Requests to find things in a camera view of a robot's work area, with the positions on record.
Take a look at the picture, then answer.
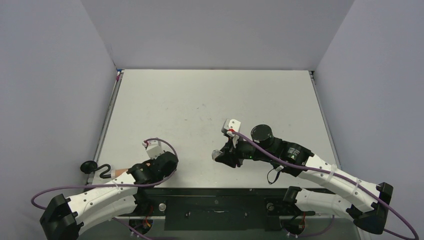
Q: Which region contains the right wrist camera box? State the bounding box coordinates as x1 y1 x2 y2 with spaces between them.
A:
221 118 241 138

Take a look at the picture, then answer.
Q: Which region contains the mannequin hand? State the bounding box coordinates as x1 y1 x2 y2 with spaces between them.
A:
110 168 129 179

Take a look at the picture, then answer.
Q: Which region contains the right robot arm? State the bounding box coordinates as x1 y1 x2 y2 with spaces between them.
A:
211 124 394 235

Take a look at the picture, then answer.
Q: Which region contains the clear nail polish bottle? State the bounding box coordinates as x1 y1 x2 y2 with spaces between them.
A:
211 149 222 161

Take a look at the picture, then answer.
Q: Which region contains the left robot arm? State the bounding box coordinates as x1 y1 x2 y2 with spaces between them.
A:
39 151 179 240

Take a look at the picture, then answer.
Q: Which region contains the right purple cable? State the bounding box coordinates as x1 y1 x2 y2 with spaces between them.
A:
228 129 420 240

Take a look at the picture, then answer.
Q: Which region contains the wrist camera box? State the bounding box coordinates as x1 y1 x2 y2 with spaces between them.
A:
221 118 241 138
142 140 164 160

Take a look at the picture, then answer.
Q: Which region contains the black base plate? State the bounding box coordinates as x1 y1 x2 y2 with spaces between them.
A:
128 188 304 231

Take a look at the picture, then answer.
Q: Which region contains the black round knob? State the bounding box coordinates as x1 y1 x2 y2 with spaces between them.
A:
80 160 112 179

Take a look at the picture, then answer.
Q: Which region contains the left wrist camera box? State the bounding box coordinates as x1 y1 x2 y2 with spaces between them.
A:
142 140 164 160

